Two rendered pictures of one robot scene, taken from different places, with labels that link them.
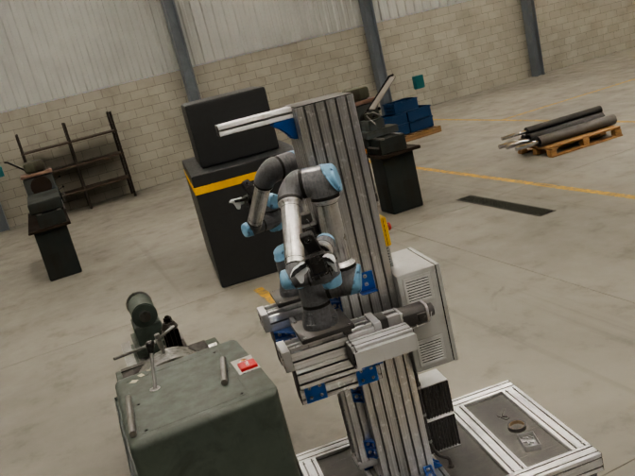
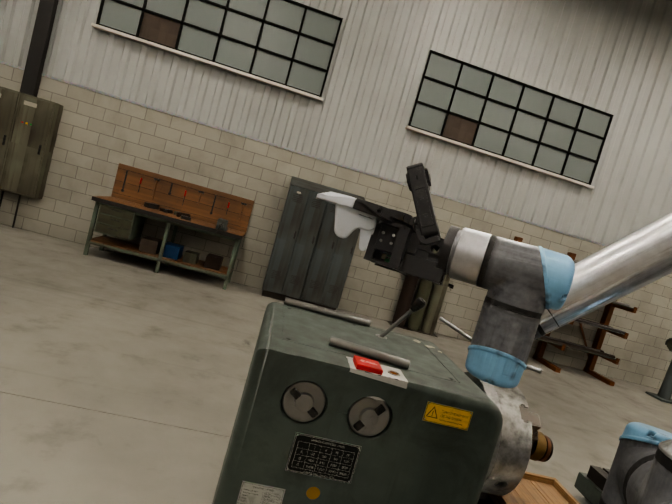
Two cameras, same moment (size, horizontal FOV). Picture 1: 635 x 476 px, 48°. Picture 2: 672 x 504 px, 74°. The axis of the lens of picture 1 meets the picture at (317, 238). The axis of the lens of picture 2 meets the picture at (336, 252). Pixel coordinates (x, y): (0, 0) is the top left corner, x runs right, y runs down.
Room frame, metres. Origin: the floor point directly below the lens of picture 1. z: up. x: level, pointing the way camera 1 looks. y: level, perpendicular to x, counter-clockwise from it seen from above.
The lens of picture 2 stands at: (2.32, -0.66, 1.56)
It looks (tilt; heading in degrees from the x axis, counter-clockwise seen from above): 4 degrees down; 100
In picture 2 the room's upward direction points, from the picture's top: 16 degrees clockwise
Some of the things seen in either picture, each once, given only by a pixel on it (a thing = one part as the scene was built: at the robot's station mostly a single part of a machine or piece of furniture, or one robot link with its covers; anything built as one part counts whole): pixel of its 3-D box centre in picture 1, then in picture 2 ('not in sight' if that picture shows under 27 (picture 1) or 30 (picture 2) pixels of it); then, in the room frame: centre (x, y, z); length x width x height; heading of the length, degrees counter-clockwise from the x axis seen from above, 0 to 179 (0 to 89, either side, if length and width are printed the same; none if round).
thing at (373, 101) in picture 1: (365, 141); not in sight; (9.76, -0.96, 0.84); 2.28 x 0.91 x 1.67; 19
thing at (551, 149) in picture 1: (568, 140); not in sight; (10.26, -3.93, 0.07); 1.24 x 0.86 x 0.14; 105
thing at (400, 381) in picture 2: (247, 371); (373, 380); (2.30, 0.35, 1.23); 0.13 x 0.08 x 0.06; 17
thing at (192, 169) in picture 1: (242, 177); not in sight; (8.34, 0.69, 0.98); 1.81 x 1.22 x 1.95; 10
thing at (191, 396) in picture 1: (203, 432); (351, 411); (2.27, 0.55, 1.06); 0.59 x 0.48 x 0.39; 17
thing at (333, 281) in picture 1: (325, 273); (501, 339); (2.46, 0.00, 1.46); 0.11 x 0.08 x 0.11; 80
